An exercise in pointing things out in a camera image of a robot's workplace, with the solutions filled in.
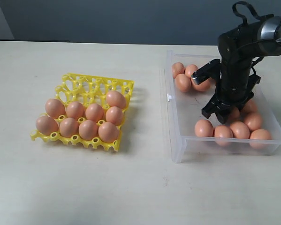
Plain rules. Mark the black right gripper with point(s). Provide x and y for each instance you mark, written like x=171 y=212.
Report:
x=231 y=91

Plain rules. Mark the brown egg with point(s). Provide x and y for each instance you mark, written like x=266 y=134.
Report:
x=75 y=110
x=55 y=108
x=250 y=107
x=108 y=132
x=69 y=127
x=114 y=98
x=46 y=125
x=183 y=83
x=94 y=112
x=203 y=128
x=222 y=131
x=235 y=114
x=88 y=129
x=253 y=121
x=114 y=115
x=259 y=134
x=177 y=68
x=190 y=69
x=203 y=87
x=240 y=130

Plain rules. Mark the yellow plastic egg tray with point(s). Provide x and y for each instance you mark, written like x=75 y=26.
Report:
x=88 y=89

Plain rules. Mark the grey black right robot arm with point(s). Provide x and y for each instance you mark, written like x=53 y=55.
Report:
x=240 y=49

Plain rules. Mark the clear plastic bin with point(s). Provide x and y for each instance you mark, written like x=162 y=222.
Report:
x=181 y=111

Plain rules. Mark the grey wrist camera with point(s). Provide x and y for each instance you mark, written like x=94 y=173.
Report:
x=210 y=70

